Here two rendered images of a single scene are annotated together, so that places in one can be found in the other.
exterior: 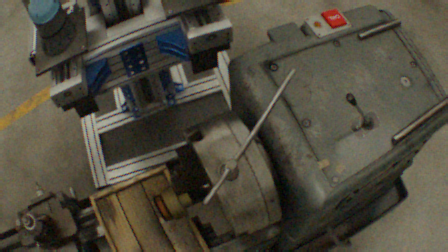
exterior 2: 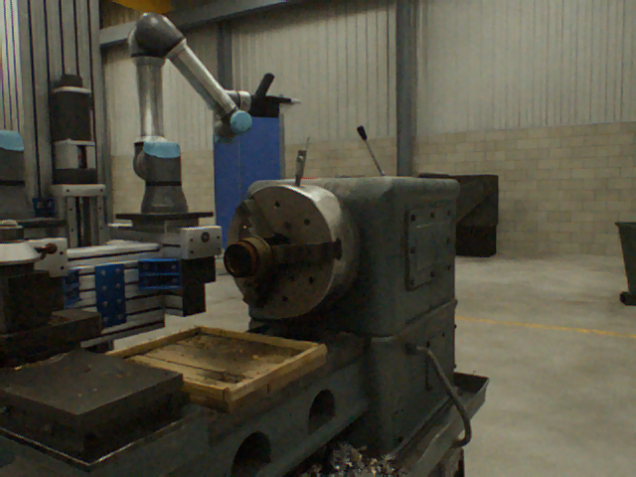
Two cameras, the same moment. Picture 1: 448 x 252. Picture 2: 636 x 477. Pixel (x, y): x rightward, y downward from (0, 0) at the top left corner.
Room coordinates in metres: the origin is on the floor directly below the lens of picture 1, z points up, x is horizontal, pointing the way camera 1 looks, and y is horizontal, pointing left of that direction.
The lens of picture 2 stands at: (-0.68, 0.75, 1.22)
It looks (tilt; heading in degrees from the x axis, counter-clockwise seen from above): 5 degrees down; 321
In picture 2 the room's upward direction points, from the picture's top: 1 degrees counter-clockwise
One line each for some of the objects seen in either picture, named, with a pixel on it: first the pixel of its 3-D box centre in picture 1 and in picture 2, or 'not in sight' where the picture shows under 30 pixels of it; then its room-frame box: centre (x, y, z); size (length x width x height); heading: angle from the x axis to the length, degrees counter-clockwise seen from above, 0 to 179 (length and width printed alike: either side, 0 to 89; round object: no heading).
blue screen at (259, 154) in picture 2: not in sight; (241, 196); (6.38, -3.40, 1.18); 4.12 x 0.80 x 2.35; 163
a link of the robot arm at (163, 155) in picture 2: not in sight; (162, 160); (1.00, 0.05, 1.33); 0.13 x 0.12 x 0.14; 172
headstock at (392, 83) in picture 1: (350, 114); (359, 242); (0.52, -0.37, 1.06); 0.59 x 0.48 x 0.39; 110
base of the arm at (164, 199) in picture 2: not in sight; (164, 197); (0.99, 0.06, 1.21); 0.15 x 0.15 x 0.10
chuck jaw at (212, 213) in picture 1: (216, 221); (303, 252); (0.25, 0.04, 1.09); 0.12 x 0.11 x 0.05; 20
